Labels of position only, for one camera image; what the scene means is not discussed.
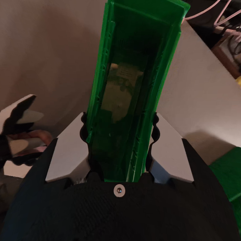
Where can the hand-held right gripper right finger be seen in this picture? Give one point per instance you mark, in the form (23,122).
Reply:
(169,156)

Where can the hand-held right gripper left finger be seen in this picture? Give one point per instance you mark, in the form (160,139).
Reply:
(67,156)

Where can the person's left hand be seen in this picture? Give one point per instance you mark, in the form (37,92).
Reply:
(43,136)

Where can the green plastic bin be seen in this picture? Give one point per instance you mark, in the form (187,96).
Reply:
(227,178)
(131,28)

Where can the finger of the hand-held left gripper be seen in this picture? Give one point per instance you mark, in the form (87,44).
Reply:
(17,169)
(11,113)

